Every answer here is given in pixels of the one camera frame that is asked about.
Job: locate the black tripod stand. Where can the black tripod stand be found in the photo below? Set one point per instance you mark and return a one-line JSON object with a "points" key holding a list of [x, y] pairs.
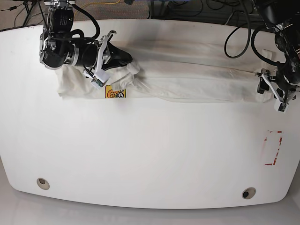
{"points": [[28, 5]]}

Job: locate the table grommet hole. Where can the table grommet hole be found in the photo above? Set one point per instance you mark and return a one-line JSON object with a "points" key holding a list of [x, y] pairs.
{"points": [[248, 193], [43, 184]]}

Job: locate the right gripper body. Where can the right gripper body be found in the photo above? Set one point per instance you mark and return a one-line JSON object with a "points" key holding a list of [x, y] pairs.
{"points": [[95, 72]]}

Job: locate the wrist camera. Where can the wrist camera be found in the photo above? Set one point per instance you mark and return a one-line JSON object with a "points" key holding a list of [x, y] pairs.
{"points": [[281, 107], [96, 83]]}

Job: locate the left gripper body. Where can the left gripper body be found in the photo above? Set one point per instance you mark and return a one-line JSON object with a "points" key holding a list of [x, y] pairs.
{"points": [[282, 90]]}

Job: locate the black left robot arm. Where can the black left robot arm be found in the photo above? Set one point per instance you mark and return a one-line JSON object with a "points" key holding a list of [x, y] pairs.
{"points": [[283, 16]]}

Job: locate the white t-shirt with print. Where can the white t-shirt with print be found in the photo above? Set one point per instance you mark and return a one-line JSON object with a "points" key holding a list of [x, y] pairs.
{"points": [[174, 71]]}

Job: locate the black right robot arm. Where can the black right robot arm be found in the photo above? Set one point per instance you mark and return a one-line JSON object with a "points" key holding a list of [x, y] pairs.
{"points": [[61, 45]]}

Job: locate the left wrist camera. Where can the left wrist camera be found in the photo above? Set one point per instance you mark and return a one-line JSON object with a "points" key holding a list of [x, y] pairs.
{"points": [[281, 107]]}

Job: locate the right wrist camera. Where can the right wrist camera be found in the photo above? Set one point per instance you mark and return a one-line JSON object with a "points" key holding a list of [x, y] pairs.
{"points": [[96, 83]]}

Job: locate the red tape marking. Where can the red tape marking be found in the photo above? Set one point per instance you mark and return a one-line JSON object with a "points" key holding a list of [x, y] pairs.
{"points": [[271, 147]]}

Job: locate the left table grommet hole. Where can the left table grommet hole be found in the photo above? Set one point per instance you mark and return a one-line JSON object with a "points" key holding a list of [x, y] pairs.
{"points": [[43, 184]]}

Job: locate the right table grommet hole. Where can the right table grommet hole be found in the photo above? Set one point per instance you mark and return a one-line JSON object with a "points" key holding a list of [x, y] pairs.
{"points": [[248, 193]]}

